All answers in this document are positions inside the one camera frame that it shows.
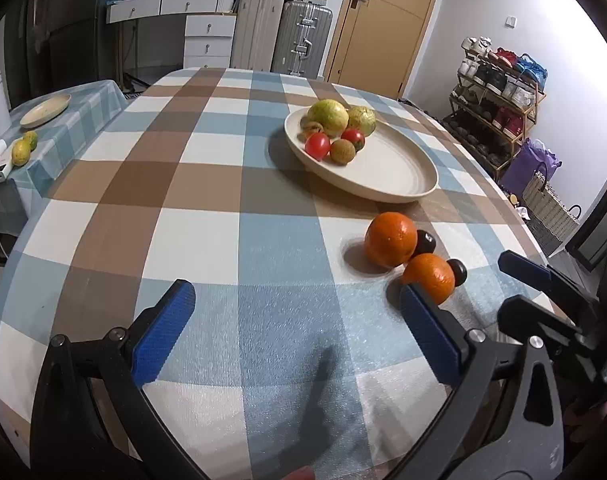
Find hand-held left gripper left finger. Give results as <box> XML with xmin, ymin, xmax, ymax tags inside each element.
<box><xmin>30</xmin><ymin>280</ymin><xmax>210</xmax><ymax>480</ymax></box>

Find wooden door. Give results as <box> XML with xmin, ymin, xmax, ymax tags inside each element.
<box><xmin>322</xmin><ymin>0</ymin><xmax>447</xmax><ymax>100</ymax></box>

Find purple bag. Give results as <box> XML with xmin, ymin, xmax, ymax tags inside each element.
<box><xmin>500</xmin><ymin>138</ymin><xmax>563</xmax><ymax>202</ymax></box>

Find woven basket with handles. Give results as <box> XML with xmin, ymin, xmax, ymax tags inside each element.
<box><xmin>520</xmin><ymin>169</ymin><xmax>583</xmax><ymax>257</ymax></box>

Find blue brown checked tablecloth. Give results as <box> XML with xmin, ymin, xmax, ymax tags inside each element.
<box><xmin>0</xmin><ymin>66</ymin><xmax>570</xmax><ymax>480</ymax></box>

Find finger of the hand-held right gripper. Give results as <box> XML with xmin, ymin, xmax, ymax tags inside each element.
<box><xmin>497</xmin><ymin>295</ymin><xmax>585</xmax><ymax>359</ymax></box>
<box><xmin>498</xmin><ymin>250</ymin><xmax>598</xmax><ymax>312</ymax></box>

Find large yellow-green guava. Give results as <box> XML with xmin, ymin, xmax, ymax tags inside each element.
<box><xmin>307</xmin><ymin>99</ymin><xmax>349</xmax><ymax>137</ymax></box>

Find dark grey fridge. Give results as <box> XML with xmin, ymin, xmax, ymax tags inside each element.
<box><xmin>46</xmin><ymin>0</ymin><xmax>106</xmax><ymax>87</ymax></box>

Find white desk with drawers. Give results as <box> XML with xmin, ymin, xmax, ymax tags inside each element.
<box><xmin>106</xmin><ymin>0</ymin><xmax>238</xmax><ymax>69</ymax></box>

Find deep orange mandarin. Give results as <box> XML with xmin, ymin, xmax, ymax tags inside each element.
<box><xmin>364</xmin><ymin>212</ymin><xmax>419</xmax><ymax>269</ymax></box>

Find person's right hand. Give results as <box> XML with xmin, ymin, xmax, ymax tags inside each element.
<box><xmin>565</xmin><ymin>397</ymin><xmax>607</xmax><ymax>444</ymax></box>

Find teal checked tablecloth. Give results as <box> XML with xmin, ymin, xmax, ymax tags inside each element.
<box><xmin>0</xmin><ymin>78</ymin><xmax>130</xmax><ymax>234</ymax></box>

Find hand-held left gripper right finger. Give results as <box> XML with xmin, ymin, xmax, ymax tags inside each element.
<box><xmin>383</xmin><ymin>282</ymin><xmax>567</xmax><ymax>480</ymax></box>

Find silver suitcase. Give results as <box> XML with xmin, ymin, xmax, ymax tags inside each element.
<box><xmin>270</xmin><ymin>0</ymin><xmax>333</xmax><ymax>78</ymax></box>

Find rows of shoes on rack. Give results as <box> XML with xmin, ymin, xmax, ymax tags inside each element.
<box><xmin>455</xmin><ymin>35</ymin><xmax>549</xmax><ymax>162</ymax></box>

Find red cherry tomato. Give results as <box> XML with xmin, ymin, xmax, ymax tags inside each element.
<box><xmin>340</xmin><ymin>128</ymin><xmax>366</xmax><ymax>153</ymax></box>
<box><xmin>304</xmin><ymin>132</ymin><xmax>331</xmax><ymax>161</ymax></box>

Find dark plum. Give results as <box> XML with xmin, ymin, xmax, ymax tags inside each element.
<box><xmin>414</xmin><ymin>230</ymin><xmax>437</xmax><ymax>256</ymax></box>
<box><xmin>447</xmin><ymin>259</ymin><xmax>468</xmax><ymax>287</ymax></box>

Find black framed panel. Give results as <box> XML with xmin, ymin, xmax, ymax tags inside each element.
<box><xmin>565</xmin><ymin>191</ymin><xmax>607</xmax><ymax>272</ymax></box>

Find green spotted guava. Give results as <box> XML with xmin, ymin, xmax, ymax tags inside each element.
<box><xmin>347</xmin><ymin>106</ymin><xmax>377</xmax><ymax>138</ymax></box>

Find small cream plate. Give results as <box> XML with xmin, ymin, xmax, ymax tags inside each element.
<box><xmin>19</xmin><ymin>92</ymin><xmax>72</xmax><ymax>129</ymax></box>

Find light orange mandarin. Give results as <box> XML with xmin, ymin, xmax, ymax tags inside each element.
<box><xmin>402</xmin><ymin>253</ymin><xmax>457</xmax><ymax>306</ymax></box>

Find beige suitcase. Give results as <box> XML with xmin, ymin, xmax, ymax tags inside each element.
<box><xmin>230</xmin><ymin>0</ymin><xmax>285</xmax><ymax>72</ymax></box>

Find large cream plate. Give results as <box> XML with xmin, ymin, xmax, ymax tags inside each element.
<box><xmin>284</xmin><ymin>106</ymin><xmax>439</xmax><ymax>204</ymax></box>

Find wooden shoe rack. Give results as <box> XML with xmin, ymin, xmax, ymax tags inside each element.
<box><xmin>441</xmin><ymin>56</ymin><xmax>547</xmax><ymax>175</ymax></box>

